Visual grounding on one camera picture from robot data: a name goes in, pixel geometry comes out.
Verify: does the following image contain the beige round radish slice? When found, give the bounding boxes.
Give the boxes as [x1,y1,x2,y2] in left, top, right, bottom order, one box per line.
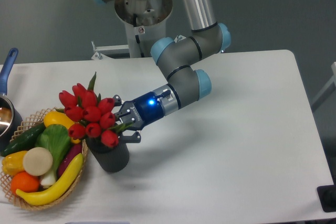
[23,147,53,176]

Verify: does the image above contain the orange fruit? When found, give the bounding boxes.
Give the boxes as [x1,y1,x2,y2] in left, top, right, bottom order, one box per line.
[10,172,40,195]

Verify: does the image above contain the green cucumber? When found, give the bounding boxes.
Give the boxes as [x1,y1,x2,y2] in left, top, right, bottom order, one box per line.
[1,123,46,157]

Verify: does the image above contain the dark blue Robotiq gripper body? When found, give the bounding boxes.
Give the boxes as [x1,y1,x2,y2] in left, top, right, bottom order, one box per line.
[116,92,164,131]

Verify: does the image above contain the woven wicker basket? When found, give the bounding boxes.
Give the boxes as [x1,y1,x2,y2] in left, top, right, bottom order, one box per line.
[0,106,89,211]

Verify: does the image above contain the yellow banana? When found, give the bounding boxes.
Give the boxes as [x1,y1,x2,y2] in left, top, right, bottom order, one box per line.
[16,153,84,206]

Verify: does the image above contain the black device at table edge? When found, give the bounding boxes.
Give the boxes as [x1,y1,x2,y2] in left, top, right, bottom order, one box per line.
[317,185,335,212]

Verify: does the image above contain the red tulip bouquet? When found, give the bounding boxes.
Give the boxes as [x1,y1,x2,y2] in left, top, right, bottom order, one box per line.
[59,74,132,148]

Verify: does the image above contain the white furniture piece right edge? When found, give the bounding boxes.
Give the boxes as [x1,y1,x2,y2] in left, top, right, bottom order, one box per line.
[310,62,335,113]

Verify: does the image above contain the purple sweet potato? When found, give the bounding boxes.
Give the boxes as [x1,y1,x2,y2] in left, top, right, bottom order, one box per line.
[57,143,82,178]

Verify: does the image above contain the yellow squash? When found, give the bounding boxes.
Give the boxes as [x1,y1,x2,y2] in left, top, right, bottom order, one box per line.
[43,111,75,129]

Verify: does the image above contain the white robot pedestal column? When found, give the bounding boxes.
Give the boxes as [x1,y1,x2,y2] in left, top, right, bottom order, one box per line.
[114,0,173,58]

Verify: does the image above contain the blue handled saucepan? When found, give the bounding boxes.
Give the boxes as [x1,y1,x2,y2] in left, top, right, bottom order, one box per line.
[1,48,22,151]

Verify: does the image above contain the dark grey ribbed vase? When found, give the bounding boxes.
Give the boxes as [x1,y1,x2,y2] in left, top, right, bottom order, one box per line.
[86,137,130,173]

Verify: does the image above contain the yellow bell pepper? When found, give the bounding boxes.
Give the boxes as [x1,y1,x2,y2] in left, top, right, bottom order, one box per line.
[2,151,28,176]

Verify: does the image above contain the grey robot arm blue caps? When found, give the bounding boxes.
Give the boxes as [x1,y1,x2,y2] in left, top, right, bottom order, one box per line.
[95,0,231,144]

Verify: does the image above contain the green leafy bok choy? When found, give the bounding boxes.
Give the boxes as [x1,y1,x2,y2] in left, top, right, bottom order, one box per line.
[35,124,71,189]

